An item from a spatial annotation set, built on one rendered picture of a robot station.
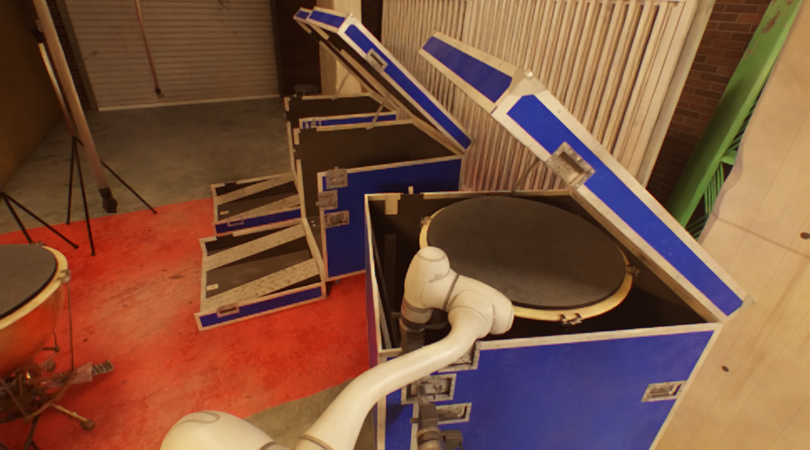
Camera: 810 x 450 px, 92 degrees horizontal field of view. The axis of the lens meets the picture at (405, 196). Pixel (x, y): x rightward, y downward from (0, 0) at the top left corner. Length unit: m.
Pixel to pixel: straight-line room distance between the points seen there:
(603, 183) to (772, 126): 0.75
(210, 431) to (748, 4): 3.99
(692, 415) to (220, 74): 7.75
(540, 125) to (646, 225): 0.46
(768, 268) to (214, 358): 2.60
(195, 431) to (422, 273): 0.56
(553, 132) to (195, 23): 7.41
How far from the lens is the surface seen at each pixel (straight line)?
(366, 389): 0.88
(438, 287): 1.02
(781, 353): 1.93
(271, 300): 2.76
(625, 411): 1.87
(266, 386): 2.46
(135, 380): 2.74
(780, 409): 2.04
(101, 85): 8.23
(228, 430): 0.86
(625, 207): 1.18
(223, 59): 8.10
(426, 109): 2.43
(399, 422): 1.53
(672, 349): 1.70
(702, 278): 1.52
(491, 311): 1.01
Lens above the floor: 1.90
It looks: 27 degrees down
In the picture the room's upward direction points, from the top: 2 degrees clockwise
